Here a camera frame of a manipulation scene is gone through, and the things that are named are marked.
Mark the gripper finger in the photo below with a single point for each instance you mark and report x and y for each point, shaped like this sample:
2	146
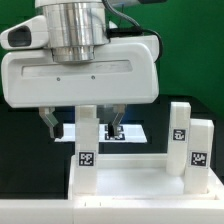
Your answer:
119	110
55	128

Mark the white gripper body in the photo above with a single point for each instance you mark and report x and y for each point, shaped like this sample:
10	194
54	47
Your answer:
123	72

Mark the white desk top tray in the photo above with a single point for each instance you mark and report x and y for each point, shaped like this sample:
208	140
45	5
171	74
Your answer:
135	176

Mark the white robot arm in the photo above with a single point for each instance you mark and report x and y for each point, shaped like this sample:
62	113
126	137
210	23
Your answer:
81	53

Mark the white L-shaped obstacle fence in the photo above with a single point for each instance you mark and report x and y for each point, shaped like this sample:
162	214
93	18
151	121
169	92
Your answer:
106	210

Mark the white marker base plate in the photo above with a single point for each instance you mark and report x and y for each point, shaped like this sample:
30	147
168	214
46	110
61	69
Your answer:
128	133

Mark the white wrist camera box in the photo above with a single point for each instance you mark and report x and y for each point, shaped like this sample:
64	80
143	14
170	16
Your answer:
31	34

